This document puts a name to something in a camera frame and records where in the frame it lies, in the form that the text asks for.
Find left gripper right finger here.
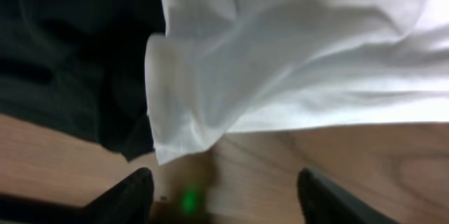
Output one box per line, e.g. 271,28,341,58
297,168,397,224

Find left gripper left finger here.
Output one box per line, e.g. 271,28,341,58
82,167,154,224

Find white t-shirt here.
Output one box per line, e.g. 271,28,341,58
145,0,448,164

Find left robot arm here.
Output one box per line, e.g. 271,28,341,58
1,168,395,224

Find black t-shirt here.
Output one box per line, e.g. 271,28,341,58
1,0,165,160

